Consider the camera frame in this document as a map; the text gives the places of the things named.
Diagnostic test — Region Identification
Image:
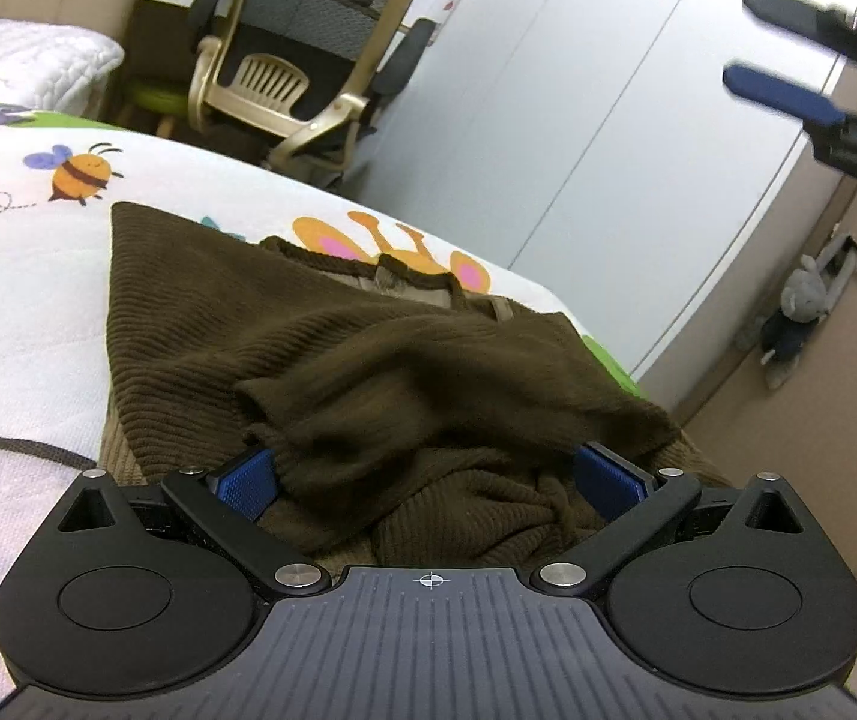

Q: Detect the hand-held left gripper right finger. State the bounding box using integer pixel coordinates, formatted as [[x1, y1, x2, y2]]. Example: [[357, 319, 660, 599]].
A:
[[532, 441, 811, 602]]

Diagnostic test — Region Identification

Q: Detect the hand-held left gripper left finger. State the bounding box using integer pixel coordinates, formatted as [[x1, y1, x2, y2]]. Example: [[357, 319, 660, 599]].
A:
[[57, 446, 332, 601]]

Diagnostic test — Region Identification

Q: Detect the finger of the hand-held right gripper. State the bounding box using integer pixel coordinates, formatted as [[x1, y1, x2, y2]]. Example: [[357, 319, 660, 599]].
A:
[[723, 64, 847, 128], [742, 0, 857, 43]]

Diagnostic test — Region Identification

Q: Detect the brown corduroy garment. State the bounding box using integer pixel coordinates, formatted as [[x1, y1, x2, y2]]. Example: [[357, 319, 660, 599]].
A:
[[101, 200, 734, 584]]

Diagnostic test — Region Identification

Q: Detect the grey plush toy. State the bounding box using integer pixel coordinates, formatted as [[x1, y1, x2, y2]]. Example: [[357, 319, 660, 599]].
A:
[[735, 231, 857, 392]]

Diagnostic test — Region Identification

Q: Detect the white wardrobe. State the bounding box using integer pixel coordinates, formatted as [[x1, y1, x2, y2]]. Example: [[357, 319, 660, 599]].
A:
[[353, 0, 857, 395]]

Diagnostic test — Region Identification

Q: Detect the cartoon printed bed mat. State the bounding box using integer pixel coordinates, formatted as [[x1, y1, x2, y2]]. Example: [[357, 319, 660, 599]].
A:
[[0, 106, 643, 695]]

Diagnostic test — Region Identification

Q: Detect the green stool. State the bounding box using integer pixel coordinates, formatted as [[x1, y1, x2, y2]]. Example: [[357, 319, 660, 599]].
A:
[[119, 77, 202, 138]]

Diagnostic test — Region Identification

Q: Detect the beige mesh office chair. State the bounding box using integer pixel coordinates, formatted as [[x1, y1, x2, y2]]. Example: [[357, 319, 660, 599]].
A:
[[187, 0, 439, 190]]

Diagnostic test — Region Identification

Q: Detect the white quilted bedding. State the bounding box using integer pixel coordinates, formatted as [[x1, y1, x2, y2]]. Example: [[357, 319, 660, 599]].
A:
[[0, 18, 127, 115]]

